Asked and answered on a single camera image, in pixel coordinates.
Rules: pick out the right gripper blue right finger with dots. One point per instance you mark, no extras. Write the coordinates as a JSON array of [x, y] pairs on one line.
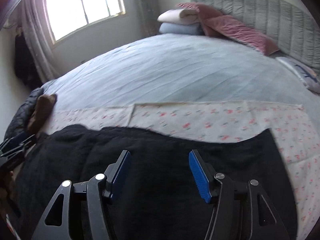
[[201, 175]]

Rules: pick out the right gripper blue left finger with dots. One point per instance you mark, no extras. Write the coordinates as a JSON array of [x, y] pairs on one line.
[[116, 174]]

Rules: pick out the large black coat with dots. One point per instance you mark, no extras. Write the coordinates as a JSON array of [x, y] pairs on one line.
[[159, 199]]

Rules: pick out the dark hanging clothes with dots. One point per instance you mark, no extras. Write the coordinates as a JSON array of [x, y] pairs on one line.
[[24, 65]]

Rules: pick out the bedroom window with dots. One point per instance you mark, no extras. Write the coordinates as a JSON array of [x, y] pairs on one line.
[[66, 17]]

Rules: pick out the dark quilted puffer jacket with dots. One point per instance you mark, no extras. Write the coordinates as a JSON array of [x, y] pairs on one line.
[[20, 120]]

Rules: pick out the cherry print bed sheet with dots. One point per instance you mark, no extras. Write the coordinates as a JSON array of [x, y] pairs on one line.
[[229, 121]]

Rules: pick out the brown garment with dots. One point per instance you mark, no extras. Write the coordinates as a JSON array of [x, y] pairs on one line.
[[43, 110]]

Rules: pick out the light blue bed cover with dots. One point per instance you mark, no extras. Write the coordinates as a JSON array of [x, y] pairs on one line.
[[177, 68]]

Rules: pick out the grey window curtain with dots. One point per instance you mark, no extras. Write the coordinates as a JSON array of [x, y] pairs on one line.
[[37, 42]]

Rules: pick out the patterned white pillow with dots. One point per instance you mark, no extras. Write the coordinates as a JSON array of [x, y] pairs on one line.
[[305, 74]]

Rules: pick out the light blue folded blanket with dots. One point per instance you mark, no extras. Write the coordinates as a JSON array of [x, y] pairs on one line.
[[173, 28]]

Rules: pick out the pink velvet pillow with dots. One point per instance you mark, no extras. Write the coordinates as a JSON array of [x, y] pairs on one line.
[[214, 23]]

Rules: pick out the white folded blanket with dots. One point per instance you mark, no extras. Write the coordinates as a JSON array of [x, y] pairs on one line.
[[179, 16]]

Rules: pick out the grey padded headboard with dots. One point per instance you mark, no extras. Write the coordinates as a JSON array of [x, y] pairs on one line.
[[294, 31]]

